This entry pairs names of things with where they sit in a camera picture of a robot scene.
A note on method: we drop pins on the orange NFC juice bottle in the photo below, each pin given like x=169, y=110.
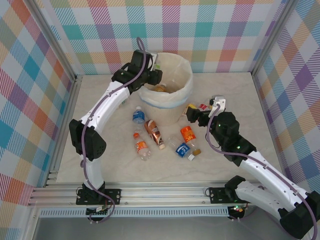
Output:
x=188, y=135

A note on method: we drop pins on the aluminium right corner post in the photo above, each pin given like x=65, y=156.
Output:
x=273, y=37

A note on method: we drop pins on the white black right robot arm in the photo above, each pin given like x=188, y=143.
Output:
x=268, y=178

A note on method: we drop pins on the aluminium front rail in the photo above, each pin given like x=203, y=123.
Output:
x=162, y=196

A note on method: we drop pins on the brown coffee drink bottle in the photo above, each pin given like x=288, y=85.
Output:
x=153, y=132

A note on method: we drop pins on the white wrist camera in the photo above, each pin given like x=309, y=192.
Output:
x=155, y=58
x=218, y=101

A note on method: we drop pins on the small orange-label clear bottle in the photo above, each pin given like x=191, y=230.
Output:
x=142, y=147

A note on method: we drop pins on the aluminium left side rail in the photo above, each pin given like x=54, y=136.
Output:
x=72, y=100

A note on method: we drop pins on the aluminium rail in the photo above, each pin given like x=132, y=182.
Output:
x=72, y=100
x=162, y=196

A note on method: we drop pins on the white-label orange drink bottle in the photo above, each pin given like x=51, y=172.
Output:
x=203, y=106

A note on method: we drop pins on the aluminium left corner post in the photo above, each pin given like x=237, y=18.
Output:
x=57, y=37

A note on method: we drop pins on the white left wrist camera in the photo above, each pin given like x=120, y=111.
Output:
x=155, y=58

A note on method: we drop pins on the wide blue-label plastic bottle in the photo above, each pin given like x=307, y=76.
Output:
x=182, y=149

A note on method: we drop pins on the beige waste bin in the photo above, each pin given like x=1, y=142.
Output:
x=162, y=116

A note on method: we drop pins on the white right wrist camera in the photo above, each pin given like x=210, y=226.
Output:
x=218, y=101

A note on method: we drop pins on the small blue-label water bottle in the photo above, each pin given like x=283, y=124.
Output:
x=138, y=117

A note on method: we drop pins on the aluminium corner post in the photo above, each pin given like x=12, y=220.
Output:
x=273, y=37
x=57, y=37

